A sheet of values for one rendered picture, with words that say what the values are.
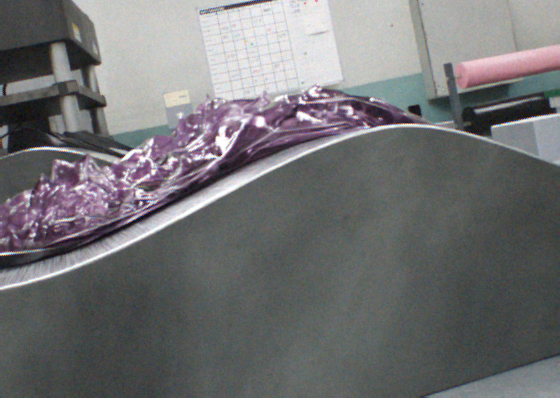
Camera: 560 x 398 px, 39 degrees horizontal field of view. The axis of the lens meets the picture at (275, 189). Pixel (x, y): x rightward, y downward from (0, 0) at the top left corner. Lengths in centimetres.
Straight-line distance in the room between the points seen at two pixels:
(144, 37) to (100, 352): 695
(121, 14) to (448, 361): 700
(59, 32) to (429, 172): 432
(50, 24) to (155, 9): 273
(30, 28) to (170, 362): 437
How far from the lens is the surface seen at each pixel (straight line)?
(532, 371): 30
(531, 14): 774
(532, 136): 51
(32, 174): 65
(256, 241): 26
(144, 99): 713
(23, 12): 463
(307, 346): 27
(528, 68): 647
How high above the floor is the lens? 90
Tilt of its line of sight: 3 degrees down
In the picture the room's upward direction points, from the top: 12 degrees counter-clockwise
